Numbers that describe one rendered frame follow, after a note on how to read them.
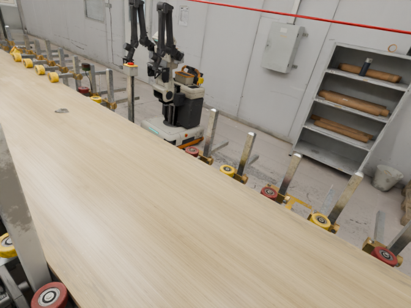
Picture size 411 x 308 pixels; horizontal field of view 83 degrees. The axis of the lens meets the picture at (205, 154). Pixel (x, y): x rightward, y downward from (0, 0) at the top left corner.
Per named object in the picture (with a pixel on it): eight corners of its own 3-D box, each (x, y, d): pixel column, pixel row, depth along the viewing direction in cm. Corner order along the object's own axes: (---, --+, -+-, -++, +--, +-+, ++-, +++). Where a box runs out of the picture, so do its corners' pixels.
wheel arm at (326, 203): (327, 193, 138) (330, 187, 136) (333, 195, 137) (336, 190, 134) (307, 236, 106) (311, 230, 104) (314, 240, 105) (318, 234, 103)
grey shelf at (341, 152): (297, 146, 376) (340, 42, 297) (357, 171, 335) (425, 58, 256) (288, 155, 344) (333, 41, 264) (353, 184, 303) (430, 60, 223)
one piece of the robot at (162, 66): (156, 75, 274) (157, 56, 263) (172, 82, 260) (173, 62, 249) (145, 76, 263) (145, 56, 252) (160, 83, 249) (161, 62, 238)
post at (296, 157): (267, 220, 135) (296, 150, 111) (273, 223, 134) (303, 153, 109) (265, 223, 133) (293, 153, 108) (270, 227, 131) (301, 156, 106)
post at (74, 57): (82, 106, 226) (75, 54, 201) (84, 107, 224) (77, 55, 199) (78, 107, 223) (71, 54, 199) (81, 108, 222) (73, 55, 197)
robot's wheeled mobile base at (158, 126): (175, 124, 365) (176, 110, 352) (204, 142, 333) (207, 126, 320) (138, 135, 319) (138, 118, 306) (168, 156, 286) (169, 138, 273)
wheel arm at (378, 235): (375, 214, 126) (379, 209, 124) (381, 218, 125) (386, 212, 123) (367, 270, 95) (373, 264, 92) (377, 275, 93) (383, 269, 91)
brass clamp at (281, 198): (266, 189, 130) (268, 181, 127) (288, 201, 124) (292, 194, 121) (261, 194, 125) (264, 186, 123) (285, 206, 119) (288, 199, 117)
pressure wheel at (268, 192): (270, 216, 115) (277, 198, 109) (254, 211, 116) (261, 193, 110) (271, 205, 121) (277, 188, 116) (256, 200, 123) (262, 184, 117)
